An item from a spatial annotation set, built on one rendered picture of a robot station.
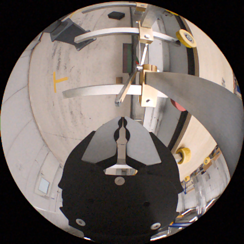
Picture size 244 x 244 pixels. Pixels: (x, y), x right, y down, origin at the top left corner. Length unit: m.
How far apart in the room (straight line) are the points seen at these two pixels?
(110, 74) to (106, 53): 0.32
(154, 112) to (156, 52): 0.40
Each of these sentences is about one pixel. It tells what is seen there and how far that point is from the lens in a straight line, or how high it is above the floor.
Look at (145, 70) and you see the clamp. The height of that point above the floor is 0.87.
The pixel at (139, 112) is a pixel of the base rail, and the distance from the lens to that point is 0.46.
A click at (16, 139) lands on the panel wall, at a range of 2.67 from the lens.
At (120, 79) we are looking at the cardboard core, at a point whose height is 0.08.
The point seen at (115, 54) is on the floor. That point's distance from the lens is 1.16.
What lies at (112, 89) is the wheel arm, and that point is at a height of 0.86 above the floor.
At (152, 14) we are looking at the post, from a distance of 0.30.
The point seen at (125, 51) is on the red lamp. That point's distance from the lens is 0.43.
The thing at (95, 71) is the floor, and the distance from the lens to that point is 1.18.
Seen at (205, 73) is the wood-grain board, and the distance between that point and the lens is 0.37.
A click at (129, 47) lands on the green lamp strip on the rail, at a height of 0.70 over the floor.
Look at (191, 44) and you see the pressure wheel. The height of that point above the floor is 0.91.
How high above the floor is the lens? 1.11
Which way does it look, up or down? 57 degrees down
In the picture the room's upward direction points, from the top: 177 degrees counter-clockwise
